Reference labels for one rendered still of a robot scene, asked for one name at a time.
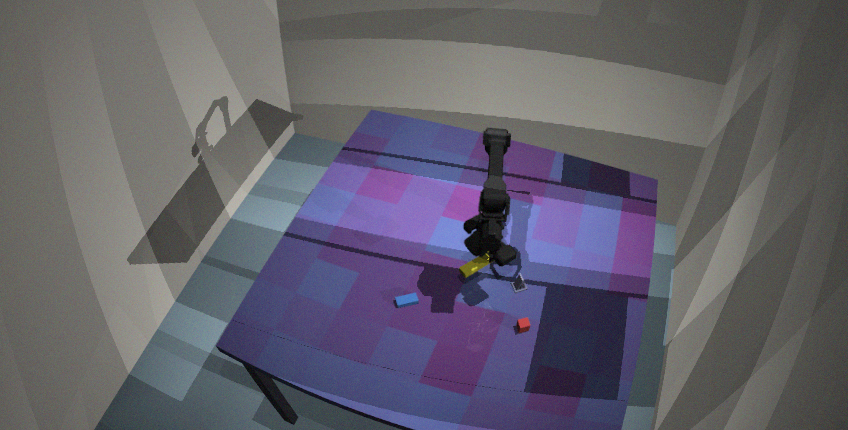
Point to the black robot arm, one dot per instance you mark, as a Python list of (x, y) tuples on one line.
[(493, 199)]

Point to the blue rectangular block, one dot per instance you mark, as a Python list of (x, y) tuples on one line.
[(406, 300)]

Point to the yellow bar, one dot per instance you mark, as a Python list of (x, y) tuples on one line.
[(474, 265)]

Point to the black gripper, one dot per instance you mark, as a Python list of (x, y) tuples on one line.
[(501, 256)]

